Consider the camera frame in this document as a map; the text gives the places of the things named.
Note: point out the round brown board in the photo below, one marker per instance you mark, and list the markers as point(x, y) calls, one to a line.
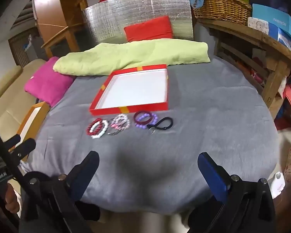
point(48, 4)

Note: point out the beige sofa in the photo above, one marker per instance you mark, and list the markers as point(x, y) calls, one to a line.
point(7, 102)

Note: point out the green pillow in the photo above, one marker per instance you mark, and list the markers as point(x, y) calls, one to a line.
point(135, 53)

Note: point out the wicker basket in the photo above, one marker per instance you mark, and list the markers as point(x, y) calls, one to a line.
point(220, 7)

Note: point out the blue cardboard box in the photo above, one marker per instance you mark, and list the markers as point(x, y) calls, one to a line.
point(274, 17)

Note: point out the red shallow box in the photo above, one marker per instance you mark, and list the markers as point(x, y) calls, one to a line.
point(135, 89)

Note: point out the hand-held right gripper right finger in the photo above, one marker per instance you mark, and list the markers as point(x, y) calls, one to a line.
point(213, 177)

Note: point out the pink cushion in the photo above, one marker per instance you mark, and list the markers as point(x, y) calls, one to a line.
point(48, 82)

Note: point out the wicker cabinet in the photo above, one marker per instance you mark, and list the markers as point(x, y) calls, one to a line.
point(19, 48)

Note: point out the wooden table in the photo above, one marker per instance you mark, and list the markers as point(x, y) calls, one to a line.
point(269, 43)

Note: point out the silver bangle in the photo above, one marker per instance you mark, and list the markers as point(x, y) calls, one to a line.
point(112, 133)

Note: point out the orange box lid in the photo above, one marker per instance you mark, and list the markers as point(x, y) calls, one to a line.
point(43, 110)

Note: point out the white printed box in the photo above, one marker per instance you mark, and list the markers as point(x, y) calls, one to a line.
point(258, 25)

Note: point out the dark red bangle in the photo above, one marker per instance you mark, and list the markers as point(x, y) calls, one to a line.
point(135, 119)

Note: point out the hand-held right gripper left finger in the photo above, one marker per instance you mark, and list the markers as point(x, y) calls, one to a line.
point(86, 176)

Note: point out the silver insulation mat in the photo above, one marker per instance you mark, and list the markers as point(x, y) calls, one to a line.
point(106, 21)

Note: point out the person's left hand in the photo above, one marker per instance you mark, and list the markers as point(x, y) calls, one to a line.
point(11, 199)

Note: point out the small red cushion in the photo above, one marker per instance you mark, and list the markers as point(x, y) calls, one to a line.
point(148, 29)

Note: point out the grey blanket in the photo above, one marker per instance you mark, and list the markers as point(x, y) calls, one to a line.
point(196, 126)

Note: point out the black rod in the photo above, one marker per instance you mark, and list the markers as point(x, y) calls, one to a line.
point(2, 145)

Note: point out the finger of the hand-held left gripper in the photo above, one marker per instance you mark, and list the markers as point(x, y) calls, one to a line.
point(13, 140)
point(28, 146)

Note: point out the blue and white box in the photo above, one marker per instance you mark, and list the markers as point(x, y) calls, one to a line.
point(287, 40)

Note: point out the white plastic device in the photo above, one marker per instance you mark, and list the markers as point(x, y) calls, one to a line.
point(277, 183)

